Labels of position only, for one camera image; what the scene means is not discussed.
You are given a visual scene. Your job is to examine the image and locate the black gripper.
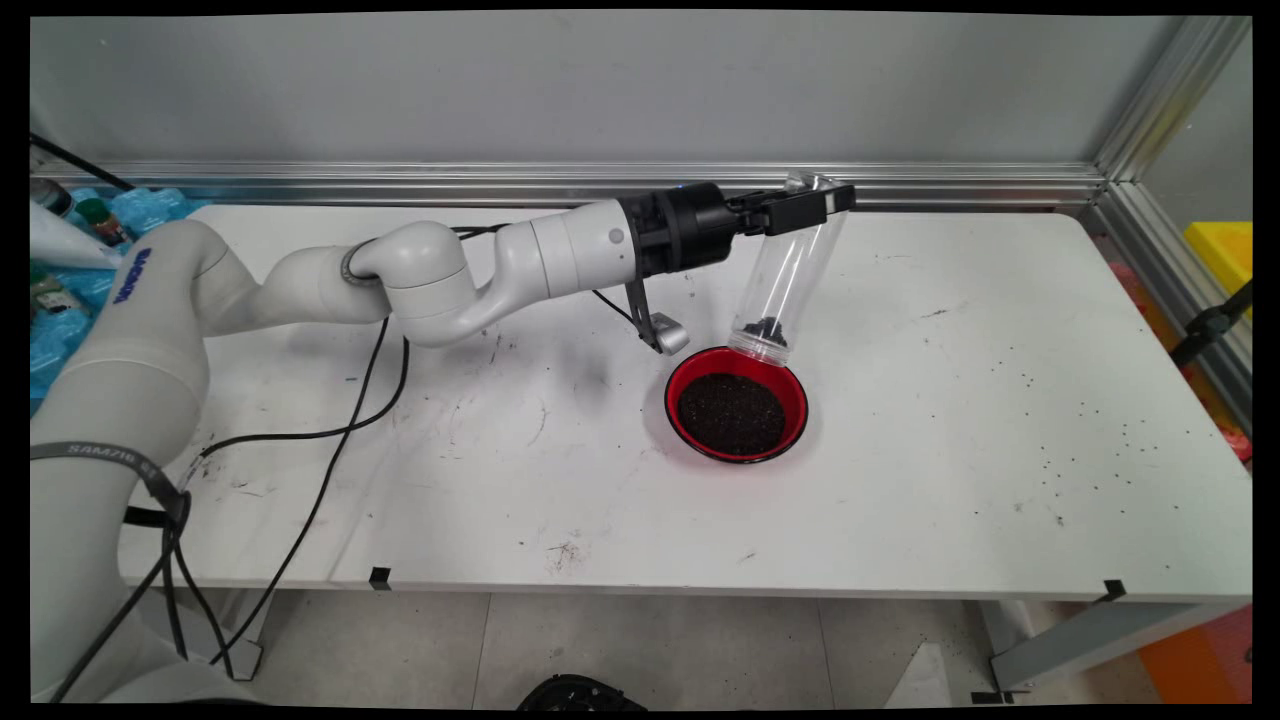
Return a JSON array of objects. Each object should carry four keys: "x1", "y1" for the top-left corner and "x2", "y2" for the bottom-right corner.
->
[{"x1": 625, "y1": 182, "x2": 857, "y2": 281}]

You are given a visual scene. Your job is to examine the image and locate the black velcro strap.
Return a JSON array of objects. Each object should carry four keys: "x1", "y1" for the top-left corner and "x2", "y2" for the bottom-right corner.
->
[{"x1": 340, "y1": 240, "x2": 386, "y2": 288}]

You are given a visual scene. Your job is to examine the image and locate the bottle with green red cap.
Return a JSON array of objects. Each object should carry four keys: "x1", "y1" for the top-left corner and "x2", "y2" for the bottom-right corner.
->
[{"x1": 75, "y1": 197, "x2": 131, "y2": 248}]

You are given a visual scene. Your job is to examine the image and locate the black seeds in bowl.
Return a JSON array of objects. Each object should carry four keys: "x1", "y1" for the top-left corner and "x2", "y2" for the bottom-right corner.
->
[{"x1": 677, "y1": 372, "x2": 788, "y2": 458}]

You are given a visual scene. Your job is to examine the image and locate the black object on floor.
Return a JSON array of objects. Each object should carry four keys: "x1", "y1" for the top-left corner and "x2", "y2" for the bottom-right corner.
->
[{"x1": 517, "y1": 674, "x2": 649, "y2": 713}]

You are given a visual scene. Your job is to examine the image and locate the orange box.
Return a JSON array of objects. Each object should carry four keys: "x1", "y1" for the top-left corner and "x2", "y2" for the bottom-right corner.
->
[{"x1": 1138, "y1": 605, "x2": 1253, "y2": 704}]

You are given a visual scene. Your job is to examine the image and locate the black pole with clamp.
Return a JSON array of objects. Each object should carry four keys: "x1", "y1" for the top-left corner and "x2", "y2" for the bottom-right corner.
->
[{"x1": 1170, "y1": 282, "x2": 1253, "y2": 367}]

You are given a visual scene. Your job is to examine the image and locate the aluminium frame rail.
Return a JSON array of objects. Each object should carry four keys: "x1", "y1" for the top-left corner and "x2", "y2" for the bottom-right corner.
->
[
  {"x1": 30, "y1": 160, "x2": 1106, "y2": 211},
  {"x1": 1090, "y1": 180, "x2": 1253, "y2": 436}
]

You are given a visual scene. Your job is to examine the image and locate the blue plastic package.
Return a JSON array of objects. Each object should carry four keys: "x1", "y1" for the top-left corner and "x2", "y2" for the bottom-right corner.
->
[{"x1": 30, "y1": 187, "x2": 206, "y2": 401}]

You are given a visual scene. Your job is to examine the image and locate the grey velcro strap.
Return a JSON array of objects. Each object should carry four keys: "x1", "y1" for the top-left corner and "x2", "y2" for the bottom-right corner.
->
[{"x1": 30, "y1": 441, "x2": 191, "y2": 526}]

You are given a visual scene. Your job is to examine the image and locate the red bowl with black rim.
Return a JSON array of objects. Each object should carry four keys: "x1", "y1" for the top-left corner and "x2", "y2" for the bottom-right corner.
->
[{"x1": 664, "y1": 346, "x2": 810, "y2": 465}]

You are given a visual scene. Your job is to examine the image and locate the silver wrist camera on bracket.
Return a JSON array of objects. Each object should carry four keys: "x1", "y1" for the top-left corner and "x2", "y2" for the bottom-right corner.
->
[{"x1": 625, "y1": 278, "x2": 691, "y2": 357}]

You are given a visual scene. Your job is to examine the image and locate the aluminium frame post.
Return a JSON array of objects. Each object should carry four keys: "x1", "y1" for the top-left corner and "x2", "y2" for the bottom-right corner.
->
[{"x1": 1095, "y1": 15, "x2": 1251, "y2": 186}]

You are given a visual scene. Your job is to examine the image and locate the white squeeze bottle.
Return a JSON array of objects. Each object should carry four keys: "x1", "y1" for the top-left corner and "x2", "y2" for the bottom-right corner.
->
[{"x1": 30, "y1": 203, "x2": 123, "y2": 271}]

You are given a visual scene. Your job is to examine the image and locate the yellow plastic box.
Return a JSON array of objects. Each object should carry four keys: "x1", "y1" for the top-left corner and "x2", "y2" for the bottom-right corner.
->
[{"x1": 1184, "y1": 222, "x2": 1253, "y2": 316}]

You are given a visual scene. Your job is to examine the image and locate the clear plastic jar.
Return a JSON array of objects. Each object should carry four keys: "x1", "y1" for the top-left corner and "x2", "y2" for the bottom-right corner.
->
[{"x1": 727, "y1": 170, "x2": 849, "y2": 366}]

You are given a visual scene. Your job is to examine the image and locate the grey table leg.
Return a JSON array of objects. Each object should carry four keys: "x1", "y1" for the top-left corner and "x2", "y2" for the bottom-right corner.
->
[
  {"x1": 985, "y1": 600, "x2": 1241, "y2": 693},
  {"x1": 150, "y1": 588, "x2": 263, "y2": 681}
]

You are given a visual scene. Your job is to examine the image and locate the black cable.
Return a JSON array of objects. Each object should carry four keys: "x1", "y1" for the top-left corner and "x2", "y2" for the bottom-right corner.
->
[
  {"x1": 50, "y1": 318, "x2": 391, "y2": 701},
  {"x1": 180, "y1": 225, "x2": 641, "y2": 496},
  {"x1": 30, "y1": 133, "x2": 136, "y2": 193}
]

